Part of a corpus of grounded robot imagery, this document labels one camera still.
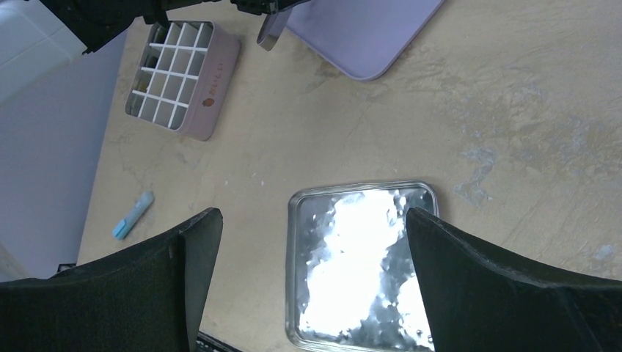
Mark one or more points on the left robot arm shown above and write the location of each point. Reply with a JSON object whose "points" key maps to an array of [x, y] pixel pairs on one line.
{"points": [[39, 37]]}

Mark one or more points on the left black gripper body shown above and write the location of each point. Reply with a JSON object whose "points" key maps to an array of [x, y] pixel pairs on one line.
{"points": [[265, 7]]}

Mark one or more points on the purple plastic tray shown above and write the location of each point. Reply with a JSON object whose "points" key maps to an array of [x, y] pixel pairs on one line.
{"points": [[362, 39]]}

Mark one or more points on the silver metal box lid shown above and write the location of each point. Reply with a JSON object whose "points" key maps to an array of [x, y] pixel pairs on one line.
{"points": [[350, 281]]}

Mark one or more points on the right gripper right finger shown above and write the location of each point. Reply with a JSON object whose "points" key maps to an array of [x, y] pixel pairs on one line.
{"points": [[479, 296]]}

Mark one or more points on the black metal tongs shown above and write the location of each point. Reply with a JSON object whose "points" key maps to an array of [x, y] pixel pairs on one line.
{"points": [[271, 29]]}

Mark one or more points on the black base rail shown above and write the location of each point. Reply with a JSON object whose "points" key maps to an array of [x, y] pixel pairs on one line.
{"points": [[207, 343]]}

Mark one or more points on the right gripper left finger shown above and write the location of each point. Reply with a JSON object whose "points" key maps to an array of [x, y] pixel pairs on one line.
{"points": [[147, 297]]}

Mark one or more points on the blue small marker cap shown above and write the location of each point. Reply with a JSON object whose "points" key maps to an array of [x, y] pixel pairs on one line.
{"points": [[126, 224]]}

